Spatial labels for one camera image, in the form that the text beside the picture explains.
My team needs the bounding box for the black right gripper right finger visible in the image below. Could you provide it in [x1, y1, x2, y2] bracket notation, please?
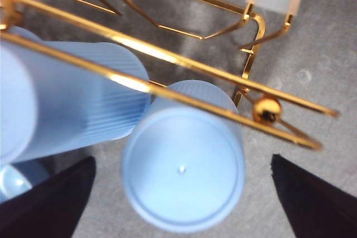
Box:
[271, 153, 357, 238]

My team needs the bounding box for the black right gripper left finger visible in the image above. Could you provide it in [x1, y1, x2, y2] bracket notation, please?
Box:
[0, 156, 97, 238]

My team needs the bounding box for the blue ribbed plastic cup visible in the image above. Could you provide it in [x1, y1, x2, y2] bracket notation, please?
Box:
[0, 25, 152, 166]
[121, 79, 247, 234]
[0, 159, 51, 204]

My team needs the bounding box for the gold wire cup rack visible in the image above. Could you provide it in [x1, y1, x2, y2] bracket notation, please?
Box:
[0, 0, 340, 151]

